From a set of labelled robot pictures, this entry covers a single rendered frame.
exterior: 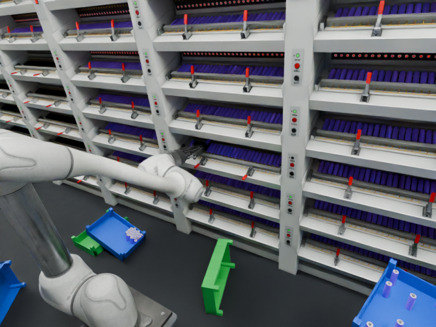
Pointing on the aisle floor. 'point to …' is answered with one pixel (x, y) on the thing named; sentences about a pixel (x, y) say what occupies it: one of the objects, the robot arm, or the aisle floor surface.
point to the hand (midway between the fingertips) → (200, 146)
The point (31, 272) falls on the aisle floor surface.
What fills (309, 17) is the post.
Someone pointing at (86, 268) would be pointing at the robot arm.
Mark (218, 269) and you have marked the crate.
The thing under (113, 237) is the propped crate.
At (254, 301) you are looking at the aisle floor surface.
